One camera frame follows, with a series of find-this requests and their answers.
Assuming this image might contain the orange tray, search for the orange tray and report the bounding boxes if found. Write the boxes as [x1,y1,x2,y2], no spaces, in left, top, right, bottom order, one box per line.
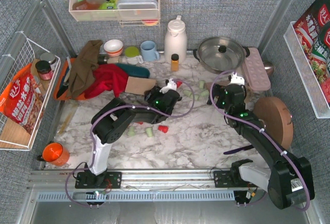
[53,61,69,101]

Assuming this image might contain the orange spice jar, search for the orange spice jar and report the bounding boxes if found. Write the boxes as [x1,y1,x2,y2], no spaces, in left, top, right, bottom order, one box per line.
[171,54,179,72]

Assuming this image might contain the pink egg tray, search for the pink egg tray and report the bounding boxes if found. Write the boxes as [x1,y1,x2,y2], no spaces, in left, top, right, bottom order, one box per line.
[242,46,271,91]

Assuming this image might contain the white thermos jug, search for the white thermos jug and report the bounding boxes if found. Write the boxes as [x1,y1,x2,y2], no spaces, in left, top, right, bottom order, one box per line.
[164,15,188,63]

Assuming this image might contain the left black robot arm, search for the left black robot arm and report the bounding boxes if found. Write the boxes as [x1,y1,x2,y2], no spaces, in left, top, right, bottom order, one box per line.
[75,86,182,188]

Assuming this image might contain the green lid white cup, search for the green lid white cup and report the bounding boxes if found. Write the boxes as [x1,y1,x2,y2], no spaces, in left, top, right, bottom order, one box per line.
[124,46,143,65]

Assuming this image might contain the green capsule lower mid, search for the green capsule lower mid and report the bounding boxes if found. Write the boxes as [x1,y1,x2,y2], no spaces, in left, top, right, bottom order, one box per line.
[127,126,136,137]

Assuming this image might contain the red capsule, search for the red capsule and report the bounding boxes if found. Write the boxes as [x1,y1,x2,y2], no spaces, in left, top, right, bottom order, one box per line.
[175,81,183,89]
[158,125,169,133]

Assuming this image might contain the brown cardboard sheet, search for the brown cardboard sheet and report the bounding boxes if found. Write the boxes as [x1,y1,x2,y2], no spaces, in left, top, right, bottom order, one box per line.
[125,76,156,95]

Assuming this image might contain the white wire basket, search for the white wire basket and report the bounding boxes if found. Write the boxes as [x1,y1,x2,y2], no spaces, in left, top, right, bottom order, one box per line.
[283,21,329,119]
[1,31,61,151]

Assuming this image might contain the red seasoning bag left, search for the red seasoning bag left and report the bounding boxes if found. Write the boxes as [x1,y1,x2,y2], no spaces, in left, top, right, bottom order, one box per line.
[1,63,43,135]

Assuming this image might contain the white wire basket right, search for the white wire basket right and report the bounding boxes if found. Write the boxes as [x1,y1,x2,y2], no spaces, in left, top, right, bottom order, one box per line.
[283,21,329,119]

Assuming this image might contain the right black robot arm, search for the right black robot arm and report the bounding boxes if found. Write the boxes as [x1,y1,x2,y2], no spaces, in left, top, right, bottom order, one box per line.
[209,83,315,211]

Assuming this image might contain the orange cup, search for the orange cup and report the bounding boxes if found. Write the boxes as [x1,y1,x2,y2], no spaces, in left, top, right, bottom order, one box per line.
[37,142,70,167]

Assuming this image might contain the green capsule upper right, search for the green capsule upper right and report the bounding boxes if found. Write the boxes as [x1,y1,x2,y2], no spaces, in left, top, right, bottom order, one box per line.
[199,80,205,89]

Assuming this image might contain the green capsule right left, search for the green capsule right left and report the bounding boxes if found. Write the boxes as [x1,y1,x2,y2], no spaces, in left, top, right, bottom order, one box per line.
[184,90,192,97]

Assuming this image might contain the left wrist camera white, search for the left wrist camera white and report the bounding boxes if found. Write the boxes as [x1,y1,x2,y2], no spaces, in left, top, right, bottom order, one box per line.
[159,78,177,94]

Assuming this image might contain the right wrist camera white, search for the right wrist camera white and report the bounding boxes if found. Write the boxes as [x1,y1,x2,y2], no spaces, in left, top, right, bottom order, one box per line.
[229,72,245,85]

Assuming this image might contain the white wire basket left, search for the white wire basket left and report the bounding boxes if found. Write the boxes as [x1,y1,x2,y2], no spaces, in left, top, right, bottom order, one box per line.
[1,31,61,151]

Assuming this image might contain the red seasoning bags right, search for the red seasoning bags right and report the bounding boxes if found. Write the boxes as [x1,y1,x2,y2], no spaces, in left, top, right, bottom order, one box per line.
[293,0,329,103]

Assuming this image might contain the purple knife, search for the purple knife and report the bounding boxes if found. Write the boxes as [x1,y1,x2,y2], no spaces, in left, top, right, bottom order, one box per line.
[223,145,254,155]

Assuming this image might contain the clear plastic containers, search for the clear plastic containers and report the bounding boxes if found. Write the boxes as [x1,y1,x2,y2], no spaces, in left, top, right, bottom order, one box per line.
[117,0,158,20]

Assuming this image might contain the red lid jar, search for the red lid jar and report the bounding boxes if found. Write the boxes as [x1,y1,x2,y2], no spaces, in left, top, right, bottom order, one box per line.
[35,60,53,81]

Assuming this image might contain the white orange striped bowl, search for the white orange striped bowl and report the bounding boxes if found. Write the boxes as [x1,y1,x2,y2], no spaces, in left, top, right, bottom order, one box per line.
[104,39,123,56]

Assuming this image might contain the white wall basket top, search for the white wall basket top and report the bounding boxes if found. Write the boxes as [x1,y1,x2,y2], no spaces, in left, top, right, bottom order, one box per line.
[69,0,160,26]

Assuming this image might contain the brown cloth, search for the brown cloth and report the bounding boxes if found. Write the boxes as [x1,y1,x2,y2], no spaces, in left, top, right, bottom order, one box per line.
[67,40,103,99]

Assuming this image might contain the steel ladle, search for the steel ladle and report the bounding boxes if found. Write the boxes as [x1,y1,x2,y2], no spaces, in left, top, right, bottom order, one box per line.
[263,60,275,77]

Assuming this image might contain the red cloth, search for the red cloth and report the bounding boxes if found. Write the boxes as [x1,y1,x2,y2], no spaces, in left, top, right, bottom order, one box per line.
[84,64,128,99]

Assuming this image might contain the blue mug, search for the blue mug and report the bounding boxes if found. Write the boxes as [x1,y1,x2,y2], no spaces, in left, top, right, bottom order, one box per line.
[140,40,160,62]

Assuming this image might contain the green capsule right cluster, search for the green capsule right cluster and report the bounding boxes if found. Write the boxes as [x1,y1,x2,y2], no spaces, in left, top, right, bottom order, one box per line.
[201,89,209,97]

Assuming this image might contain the green capsule bottom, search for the green capsule bottom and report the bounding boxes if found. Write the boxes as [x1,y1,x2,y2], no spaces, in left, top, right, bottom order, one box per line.
[145,127,154,137]

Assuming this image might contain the round wooden board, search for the round wooden board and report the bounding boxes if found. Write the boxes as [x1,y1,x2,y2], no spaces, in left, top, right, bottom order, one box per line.
[253,97,293,149]

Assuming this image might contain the steel pot with lid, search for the steel pot with lid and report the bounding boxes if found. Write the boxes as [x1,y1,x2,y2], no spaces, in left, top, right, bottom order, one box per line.
[193,37,250,74]

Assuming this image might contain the silver lid jar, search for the silver lid jar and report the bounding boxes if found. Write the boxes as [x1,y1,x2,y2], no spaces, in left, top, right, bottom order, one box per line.
[40,52,57,71]

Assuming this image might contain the teal storage basket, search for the teal storage basket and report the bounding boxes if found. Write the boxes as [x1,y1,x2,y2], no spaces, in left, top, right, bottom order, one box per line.
[115,63,151,78]

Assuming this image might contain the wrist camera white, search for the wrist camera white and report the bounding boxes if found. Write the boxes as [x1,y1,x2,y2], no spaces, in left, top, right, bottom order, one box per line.
[159,78,177,94]
[229,72,245,85]

